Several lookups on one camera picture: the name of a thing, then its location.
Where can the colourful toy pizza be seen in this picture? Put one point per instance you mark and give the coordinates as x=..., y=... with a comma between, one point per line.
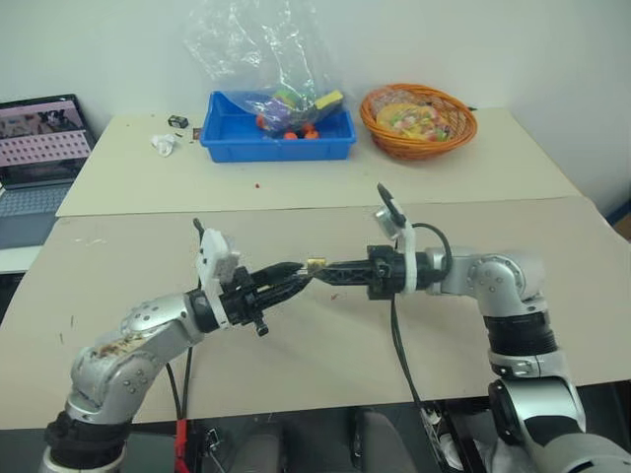
x=414, y=120

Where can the small brown item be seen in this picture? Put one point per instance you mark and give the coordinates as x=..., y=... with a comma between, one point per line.
x=196, y=133

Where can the orange wicker basket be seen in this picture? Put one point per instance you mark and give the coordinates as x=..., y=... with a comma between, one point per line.
x=419, y=145

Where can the crumpled white paper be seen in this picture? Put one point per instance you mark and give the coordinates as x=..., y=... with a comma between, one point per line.
x=163, y=144

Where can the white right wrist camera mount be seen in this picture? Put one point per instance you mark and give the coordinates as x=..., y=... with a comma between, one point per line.
x=409, y=266

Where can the clear plastic bag of toys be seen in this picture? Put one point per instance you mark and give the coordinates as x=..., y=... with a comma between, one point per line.
x=276, y=54

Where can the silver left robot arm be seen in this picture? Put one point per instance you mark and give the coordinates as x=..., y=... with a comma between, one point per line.
x=148, y=320

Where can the open laptop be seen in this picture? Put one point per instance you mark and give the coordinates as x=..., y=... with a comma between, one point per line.
x=39, y=143

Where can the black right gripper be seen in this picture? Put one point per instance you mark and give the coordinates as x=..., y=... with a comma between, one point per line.
x=384, y=276

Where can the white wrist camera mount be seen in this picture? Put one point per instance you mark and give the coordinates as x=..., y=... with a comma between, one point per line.
x=209, y=256
x=409, y=266

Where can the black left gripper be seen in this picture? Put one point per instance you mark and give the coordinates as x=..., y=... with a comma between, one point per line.
x=244, y=303

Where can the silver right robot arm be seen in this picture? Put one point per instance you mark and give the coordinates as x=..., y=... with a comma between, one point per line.
x=498, y=276

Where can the blue edged object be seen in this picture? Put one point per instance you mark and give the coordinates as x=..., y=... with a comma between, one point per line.
x=622, y=217

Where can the blue plastic bin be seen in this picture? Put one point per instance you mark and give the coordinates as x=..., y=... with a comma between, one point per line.
x=281, y=145

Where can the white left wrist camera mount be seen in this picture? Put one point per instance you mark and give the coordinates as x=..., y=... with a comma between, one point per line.
x=209, y=256

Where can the small black box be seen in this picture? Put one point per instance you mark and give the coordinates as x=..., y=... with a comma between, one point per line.
x=178, y=121

